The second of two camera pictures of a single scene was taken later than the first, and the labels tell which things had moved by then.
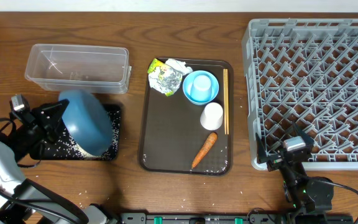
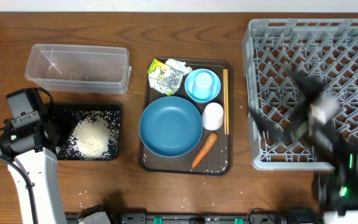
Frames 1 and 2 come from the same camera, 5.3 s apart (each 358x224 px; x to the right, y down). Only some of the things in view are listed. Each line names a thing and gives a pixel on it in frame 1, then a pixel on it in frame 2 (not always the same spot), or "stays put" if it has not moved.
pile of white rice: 60,143 to 91,137
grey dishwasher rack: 321,74 stays put
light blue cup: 201,90 stays put
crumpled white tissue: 179,66 stays put
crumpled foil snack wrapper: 163,78 stays put
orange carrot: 206,147 stays put
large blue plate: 87,122 to 170,126
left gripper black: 36,129 to 68,121
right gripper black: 275,162 to 302,126
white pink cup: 212,116 stays put
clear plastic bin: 91,68 stays put
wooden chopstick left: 224,91 stays put
